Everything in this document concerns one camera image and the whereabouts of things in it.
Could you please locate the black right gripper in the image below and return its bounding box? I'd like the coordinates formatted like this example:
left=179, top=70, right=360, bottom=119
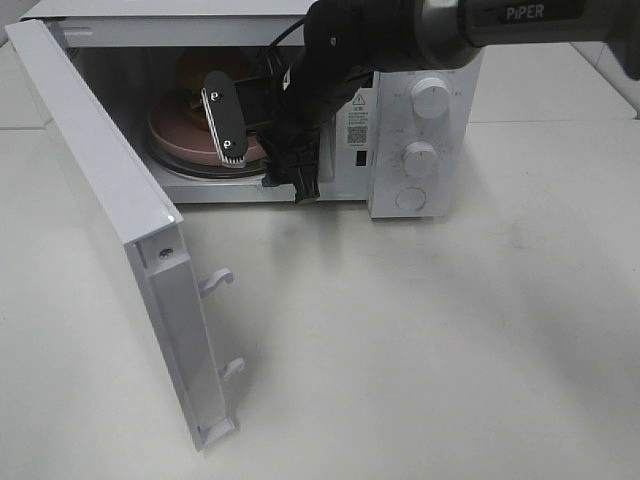
left=259, top=59, right=360, bottom=204

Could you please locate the pink round plate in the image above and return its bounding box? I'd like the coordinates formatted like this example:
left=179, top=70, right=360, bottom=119
left=147, top=92, right=266, bottom=167

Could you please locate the white round door button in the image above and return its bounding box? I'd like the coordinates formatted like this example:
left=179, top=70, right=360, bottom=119
left=395, top=187, right=427, bottom=212

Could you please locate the toy hamburger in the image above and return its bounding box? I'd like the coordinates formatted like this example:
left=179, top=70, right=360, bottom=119
left=174, top=47, right=253, bottom=130

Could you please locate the white microwave door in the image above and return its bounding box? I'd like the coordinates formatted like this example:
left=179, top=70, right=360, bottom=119
left=6, top=20, right=245, bottom=451

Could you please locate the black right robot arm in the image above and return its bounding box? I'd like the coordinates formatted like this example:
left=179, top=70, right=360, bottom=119
left=258, top=0, right=639, bottom=202

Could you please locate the glass microwave turntable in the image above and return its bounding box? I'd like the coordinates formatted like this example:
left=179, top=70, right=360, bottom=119
left=147, top=144, right=267, bottom=180

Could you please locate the white warning label sticker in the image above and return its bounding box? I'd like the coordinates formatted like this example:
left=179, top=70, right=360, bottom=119
left=343, top=93, right=370, bottom=150

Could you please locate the white microwave oven body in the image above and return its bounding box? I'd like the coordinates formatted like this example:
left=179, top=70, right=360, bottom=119
left=18, top=1, right=481, bottom=218

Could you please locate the lower white round knob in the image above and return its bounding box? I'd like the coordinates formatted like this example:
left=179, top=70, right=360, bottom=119
left=401, top=141, right=439, bottom=178

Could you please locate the white round knob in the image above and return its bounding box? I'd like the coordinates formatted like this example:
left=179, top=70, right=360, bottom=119
left=411, top=76, right=451, bottom=120
left=401, top=141, right=439, bottom=178

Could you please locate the upper white round knob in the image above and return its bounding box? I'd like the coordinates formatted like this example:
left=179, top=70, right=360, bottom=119
left=411, top=76, right=451, bottom=120

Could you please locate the black camera cable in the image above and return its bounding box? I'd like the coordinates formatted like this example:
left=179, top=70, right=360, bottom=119
left=254, top=19, right=309, bottom=89

